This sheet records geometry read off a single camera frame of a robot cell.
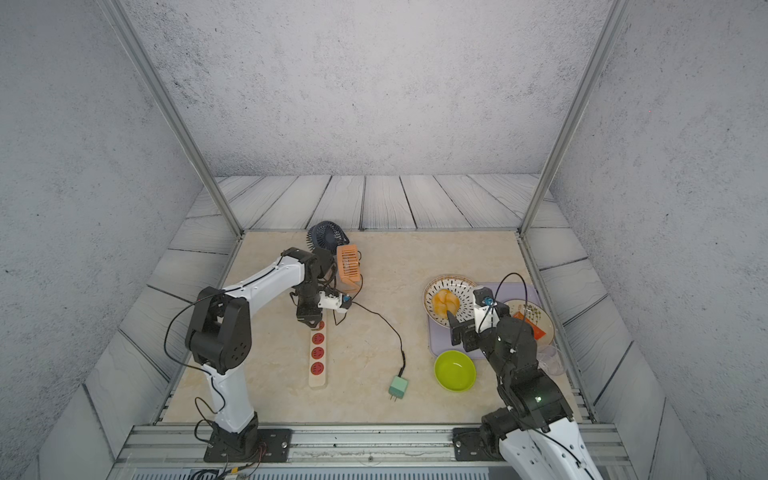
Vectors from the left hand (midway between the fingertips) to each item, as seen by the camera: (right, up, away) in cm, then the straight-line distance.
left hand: (317, 316), depth 92 cm
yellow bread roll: (+40, +4, +4) cm, 40 cm away
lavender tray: (+37, -7, -1) cm, 38 cm away
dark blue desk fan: (0, +26, +16) cm, 30 cm away
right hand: (+41, +7, -21) cm, 47 cm away
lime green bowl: (+40, -13, -7) cm, 43 cm away
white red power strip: (+2, -10, -6) cm, 12 cm away
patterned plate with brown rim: (+46, +8, +10) cm, 47 cm away
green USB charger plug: (+24, -17, -11) cm, 32 cm away
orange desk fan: (+9, +15, +8) cm, 19 cm away
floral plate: (+68, 0, +4) cm, 68 cm away
